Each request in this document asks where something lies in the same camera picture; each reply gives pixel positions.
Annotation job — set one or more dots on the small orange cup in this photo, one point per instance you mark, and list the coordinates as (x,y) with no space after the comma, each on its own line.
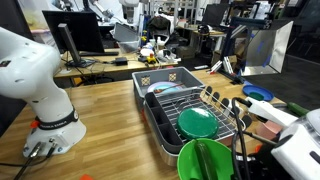
(86,177)

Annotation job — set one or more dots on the black computer monitor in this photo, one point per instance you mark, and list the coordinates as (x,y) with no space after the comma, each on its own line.
(75,32)

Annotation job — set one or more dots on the pink plastic bowl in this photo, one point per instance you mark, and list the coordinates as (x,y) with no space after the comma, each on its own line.
(268,130)

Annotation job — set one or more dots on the dark green plastic cup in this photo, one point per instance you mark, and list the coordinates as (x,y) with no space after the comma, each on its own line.
(256,96)

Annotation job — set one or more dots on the grey plastic bin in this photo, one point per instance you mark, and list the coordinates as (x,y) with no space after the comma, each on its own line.
(170,79)

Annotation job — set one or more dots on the dark green cucumber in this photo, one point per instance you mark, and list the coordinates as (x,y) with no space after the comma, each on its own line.
(205,162)

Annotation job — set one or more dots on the black aluminium extrusion stand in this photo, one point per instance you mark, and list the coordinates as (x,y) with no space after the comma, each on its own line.
(224,67)

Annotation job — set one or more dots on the dark green plate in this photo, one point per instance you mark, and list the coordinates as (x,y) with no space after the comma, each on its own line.
(193,123)

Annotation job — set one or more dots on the grey dish drying rack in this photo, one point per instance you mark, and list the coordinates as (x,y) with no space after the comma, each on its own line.
(177,117)

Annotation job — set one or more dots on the wooden side desk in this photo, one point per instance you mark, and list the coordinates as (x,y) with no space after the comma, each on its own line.
(104,64)

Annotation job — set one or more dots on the blue plastic plate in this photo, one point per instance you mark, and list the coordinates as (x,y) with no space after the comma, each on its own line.
(268,95)

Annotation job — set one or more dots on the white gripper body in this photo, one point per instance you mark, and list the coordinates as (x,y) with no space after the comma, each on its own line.
(298,148)

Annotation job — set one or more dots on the light-green plastic bowl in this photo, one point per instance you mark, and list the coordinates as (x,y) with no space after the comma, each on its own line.
(188,166)

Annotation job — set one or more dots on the light blue plate in bin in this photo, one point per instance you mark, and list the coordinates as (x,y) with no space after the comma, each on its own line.
(165,86)

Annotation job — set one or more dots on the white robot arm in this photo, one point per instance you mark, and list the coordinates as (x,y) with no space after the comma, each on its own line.
(109,142)

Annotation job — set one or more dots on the green cucumber on tray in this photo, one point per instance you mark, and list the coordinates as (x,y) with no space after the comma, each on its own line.
(297,109)

